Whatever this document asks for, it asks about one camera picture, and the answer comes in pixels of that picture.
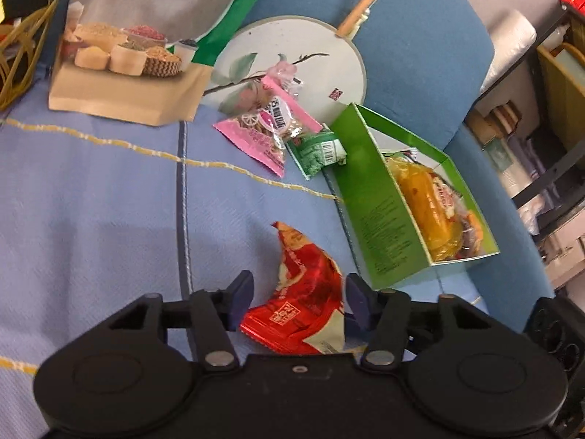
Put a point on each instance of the green snack packet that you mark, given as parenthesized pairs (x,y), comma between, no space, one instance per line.
(315,153)

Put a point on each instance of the red snack packet white corner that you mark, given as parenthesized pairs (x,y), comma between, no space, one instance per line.
(306,288)

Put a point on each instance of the yellow wicker basket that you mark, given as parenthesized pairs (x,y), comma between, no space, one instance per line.
(23,50)

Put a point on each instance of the blue sofa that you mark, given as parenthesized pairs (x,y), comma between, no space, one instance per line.
(425,41)

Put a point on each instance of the white bottle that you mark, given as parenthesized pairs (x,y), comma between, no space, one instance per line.
(558,36)

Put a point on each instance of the pink snack packet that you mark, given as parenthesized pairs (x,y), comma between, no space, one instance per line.
(256,135)

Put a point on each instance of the light blue blanket yellow stripes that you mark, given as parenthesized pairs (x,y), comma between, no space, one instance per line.
(91,201)

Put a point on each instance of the green cardboard box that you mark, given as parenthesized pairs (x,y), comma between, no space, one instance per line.
(374,210)

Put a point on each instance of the paper bag with grain print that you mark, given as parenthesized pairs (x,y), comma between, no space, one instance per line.
(137,18)

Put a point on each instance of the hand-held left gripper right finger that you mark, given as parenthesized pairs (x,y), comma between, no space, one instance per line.
(359,304)

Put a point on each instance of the clear plastic roll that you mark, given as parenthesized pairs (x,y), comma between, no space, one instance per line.
(509,45)

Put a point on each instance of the yellow bread packet red label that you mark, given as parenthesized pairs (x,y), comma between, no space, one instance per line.
(422,206)

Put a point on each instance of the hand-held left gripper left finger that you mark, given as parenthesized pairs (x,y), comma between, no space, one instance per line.
(240,302)

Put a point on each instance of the black metal rack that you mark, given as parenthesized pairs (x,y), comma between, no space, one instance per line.
(548,173)

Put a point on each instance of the yellow flat box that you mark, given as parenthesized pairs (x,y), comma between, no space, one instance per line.
(564,96)

